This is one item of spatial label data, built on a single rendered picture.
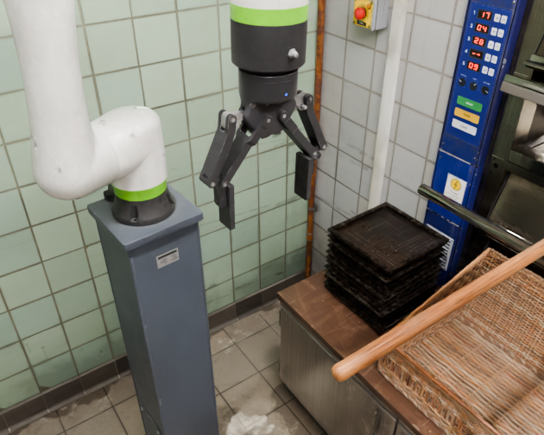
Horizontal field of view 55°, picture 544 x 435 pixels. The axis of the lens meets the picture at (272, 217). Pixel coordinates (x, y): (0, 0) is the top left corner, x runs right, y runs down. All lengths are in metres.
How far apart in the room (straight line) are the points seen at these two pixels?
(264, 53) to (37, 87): 0.48
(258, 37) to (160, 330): 0.94
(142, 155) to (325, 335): 0.94
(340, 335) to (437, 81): 0.89
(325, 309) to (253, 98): 1.31
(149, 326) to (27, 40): 0.74
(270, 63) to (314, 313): 1.34
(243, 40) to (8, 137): 1.25
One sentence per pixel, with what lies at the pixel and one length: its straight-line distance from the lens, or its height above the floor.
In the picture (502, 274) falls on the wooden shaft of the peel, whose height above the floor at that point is 1.20.
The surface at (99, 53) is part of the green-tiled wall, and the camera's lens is 1.78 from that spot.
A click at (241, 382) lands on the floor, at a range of 2.40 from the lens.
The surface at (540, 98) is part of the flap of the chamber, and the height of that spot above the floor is 1.41.
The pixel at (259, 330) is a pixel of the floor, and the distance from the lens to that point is 2.60.
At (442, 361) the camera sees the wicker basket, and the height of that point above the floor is 0.59.
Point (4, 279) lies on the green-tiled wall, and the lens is 2.03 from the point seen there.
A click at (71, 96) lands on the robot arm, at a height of 1.55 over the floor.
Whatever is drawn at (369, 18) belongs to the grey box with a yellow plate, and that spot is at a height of 1.45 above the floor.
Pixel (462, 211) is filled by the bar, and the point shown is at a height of 1.17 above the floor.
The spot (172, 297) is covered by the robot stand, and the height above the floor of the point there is 0.98.
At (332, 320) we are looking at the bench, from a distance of 1.85.
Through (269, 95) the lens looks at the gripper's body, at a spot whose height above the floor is 1.66.
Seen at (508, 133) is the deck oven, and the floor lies 1.22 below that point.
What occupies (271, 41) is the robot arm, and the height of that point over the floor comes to 1.72.
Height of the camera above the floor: 1.90
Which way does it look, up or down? 35 degrees down
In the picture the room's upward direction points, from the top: straight up
